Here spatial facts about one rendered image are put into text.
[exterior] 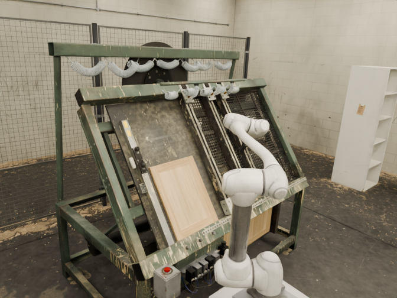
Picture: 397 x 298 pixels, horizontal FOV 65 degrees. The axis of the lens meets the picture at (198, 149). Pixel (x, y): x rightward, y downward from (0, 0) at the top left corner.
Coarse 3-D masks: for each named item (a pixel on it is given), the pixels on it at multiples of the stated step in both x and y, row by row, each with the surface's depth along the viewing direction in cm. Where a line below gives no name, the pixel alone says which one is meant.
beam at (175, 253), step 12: (288, 192) 316; (252, 204) 277; (264, 204) 287; (276, 204) 298; (228, 216) 254; (252, 216) 271; (204, 228) 235; (228, 228) 249; (180, 240) 220; (192, 240) 224; (204, 240) 231; (156, 252) 206; (168, 252) 209; (180, 252) 215; (192, 252) 220; (132, 264) 200; (144, 264) 196; (156, 264) 201; (144, 276) 193
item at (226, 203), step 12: (192, 96) 263; (192, 108) 271; (192, 120) 266; (192, 132) 268; (204, 144) 266; (204, 156) 263; (216, 168) 262; (216, 180) 259; (216, 192) 261; (228, 204) 256
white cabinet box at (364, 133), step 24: (360, 72) 502; (384, 72) 476; (360, 96) 508; (384, 96) 483; (360, 120) 514; (384, 120) 540; (360, 144) 521; (384, 144) 547; (336, 168) 560; (360, 168) 527
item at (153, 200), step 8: (128, 128) 227; (128, 144) 224; (136, 168) 222; (144, 176) 220; (152, 192) 220; (152, 200) 217; (152, 208) 218; (160, 208) 219; (160, 216) 216; (160, 224) 215; (168, 232) 216; (168, 240) 214
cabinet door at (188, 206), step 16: (176, 160) 246; (192, 160) 256; (160, 176) 231; (176, 176) 241; (192, 176) 250; (160, 192) 226; (176, 192) 235; (192, 192) 244; (176, 208) 230; (192, 208) 239; (208, 208) 248; (176, 224) 224; (192, 224) 233; (208, 224) 242; (176, 240) 222
